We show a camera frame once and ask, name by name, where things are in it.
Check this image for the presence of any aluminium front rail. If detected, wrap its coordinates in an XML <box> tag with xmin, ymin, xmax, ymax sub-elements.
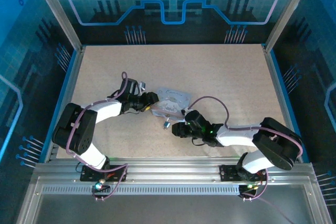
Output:
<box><xmin>33</xmin><ymin>156</ymin><xmax>316</xmax><ymax>184</ymax></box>

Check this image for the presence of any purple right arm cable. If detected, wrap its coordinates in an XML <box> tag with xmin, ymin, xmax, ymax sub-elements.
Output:
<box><xmin>186</xmin><ymin>95</ymin><xmax>303</xmax><ymax>201</ymax></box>

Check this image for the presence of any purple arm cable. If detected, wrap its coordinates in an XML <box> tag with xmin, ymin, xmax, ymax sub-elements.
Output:
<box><xmin>186</xmin><ymin>95</ymin><xmax>303</xmax><ymax>201</ymax></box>
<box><xmin>65</xmin><ymin>71</ymin><xmax>130</xmax><ymax>201</ymax></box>

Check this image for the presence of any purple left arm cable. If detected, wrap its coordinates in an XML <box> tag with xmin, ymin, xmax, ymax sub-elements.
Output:
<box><xmin>65</xmin><ymin>71</ymin><xmax>130</xmax><ymax>201</ymax></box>

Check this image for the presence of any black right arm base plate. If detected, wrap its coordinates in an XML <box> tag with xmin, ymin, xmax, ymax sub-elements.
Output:
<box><xmin>219</xmin><ymin>164</ymin><xmax>266</xmax><ymax>183</ymax></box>

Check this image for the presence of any slotted grey cable duct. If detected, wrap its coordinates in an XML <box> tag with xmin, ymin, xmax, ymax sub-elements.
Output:
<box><xmin>41</xmin><ymin>185</ymin><xmax>241</xmax><ymax>196</ymax></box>

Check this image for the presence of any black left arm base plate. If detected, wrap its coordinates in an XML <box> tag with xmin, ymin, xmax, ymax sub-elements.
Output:
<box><xmin>79</xmin><ymin>164</ymin><xmax>129</xmax><ymax>183</ymax></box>

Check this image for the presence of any aluminium frame post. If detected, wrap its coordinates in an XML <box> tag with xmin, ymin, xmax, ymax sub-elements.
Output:
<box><xmin>263</xmin><ymin>0</ymin><xmax>316</xmax><ymax>53</ymax></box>
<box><xmin>29</xmin><ymin>0</ymin><xmax>85</xmax><ymax>52</ymax></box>

